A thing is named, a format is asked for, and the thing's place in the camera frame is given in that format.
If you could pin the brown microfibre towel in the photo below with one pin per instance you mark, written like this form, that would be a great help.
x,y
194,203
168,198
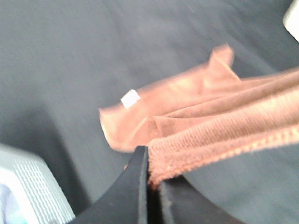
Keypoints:
x,y
204,115

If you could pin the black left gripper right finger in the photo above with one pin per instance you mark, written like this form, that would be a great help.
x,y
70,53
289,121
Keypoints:
x,y
181,203

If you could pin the black table cloth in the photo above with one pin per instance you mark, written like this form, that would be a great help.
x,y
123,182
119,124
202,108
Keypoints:
x,y
62,60

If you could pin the grey perforated laundry basket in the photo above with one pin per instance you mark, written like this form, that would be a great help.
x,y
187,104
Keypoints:
x,y
29,192

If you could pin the white plastic storage bin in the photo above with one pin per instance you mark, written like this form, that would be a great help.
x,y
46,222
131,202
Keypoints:
x,y
291,19

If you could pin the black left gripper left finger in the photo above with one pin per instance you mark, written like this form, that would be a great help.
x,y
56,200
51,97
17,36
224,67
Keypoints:
x,y
125,202

